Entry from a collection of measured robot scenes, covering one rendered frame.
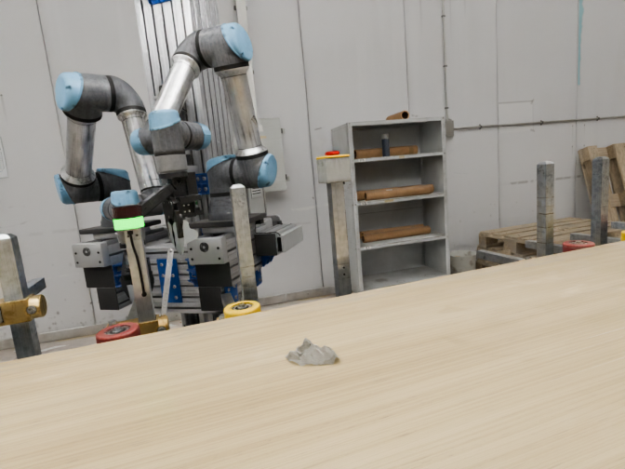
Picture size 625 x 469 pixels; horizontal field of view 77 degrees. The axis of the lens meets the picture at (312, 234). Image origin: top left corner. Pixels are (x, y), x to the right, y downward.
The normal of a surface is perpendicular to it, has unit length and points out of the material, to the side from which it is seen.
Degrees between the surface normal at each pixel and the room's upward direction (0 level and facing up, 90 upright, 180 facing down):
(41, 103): 90
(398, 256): 90
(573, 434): 0
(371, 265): 90
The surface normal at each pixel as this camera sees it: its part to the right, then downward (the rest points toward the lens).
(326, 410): -0.09, -0.98
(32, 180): 0.25, 0.13
